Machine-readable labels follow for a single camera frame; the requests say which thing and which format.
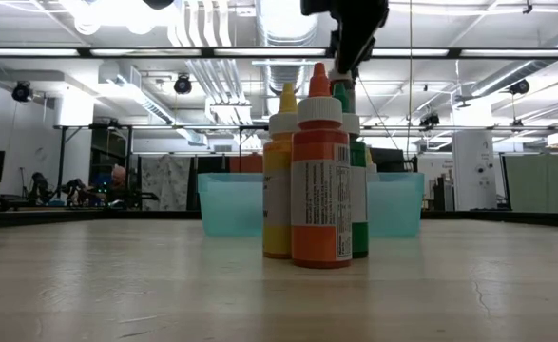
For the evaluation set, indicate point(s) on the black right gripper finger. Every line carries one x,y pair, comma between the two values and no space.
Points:
341,52
363,45

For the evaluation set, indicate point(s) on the large orange food coloring bottle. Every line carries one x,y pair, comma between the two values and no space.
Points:
321,142

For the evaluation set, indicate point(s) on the large green food coloring bottle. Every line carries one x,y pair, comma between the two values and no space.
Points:
360,237

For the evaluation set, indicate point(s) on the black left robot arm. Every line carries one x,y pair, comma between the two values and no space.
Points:
158,3

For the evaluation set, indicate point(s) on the black neighbouring robot arm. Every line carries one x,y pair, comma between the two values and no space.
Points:
38,187
76,190

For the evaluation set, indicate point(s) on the black ceiling spotlight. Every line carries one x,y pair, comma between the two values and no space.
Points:
518,87
22,91
182,84
429,119

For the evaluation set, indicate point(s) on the dark monitor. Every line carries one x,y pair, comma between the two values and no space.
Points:
388,161

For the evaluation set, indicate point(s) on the orange panel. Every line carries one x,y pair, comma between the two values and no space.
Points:
246,164

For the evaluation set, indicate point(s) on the white round column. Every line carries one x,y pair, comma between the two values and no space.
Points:
473,171

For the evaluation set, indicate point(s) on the black-framed LED light bar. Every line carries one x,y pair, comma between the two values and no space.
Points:
164,52

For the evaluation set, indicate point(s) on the translucent teal plastic tray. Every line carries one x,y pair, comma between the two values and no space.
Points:
231,204

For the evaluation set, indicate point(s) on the green partition panel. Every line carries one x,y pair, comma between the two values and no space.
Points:
521,183

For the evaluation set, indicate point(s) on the grey patterned curtain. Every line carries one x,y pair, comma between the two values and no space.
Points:
167,183

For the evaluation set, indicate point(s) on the person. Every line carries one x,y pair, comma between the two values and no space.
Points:
118,176

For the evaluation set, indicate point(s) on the black metal rack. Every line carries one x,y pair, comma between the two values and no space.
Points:
98,152

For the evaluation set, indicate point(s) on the black aluminium rig frame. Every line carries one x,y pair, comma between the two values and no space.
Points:
69,216

